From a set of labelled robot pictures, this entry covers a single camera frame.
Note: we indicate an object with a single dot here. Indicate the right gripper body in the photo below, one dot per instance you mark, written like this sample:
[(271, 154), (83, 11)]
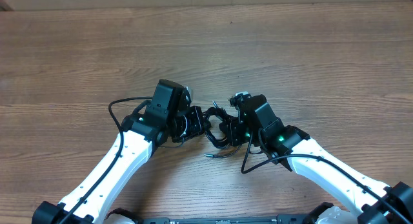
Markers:
[(240, 134)]

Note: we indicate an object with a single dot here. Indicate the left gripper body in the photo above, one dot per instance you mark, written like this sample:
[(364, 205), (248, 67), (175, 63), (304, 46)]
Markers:
[(186, 124)]

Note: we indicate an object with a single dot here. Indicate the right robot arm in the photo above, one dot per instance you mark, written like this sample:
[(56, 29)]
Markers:
[(367, 200)]

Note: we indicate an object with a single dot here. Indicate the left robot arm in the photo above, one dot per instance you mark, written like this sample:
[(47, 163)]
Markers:
[(167, 115)]

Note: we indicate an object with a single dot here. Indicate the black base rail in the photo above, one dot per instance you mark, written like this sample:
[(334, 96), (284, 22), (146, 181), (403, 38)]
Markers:
[(278, 219)]

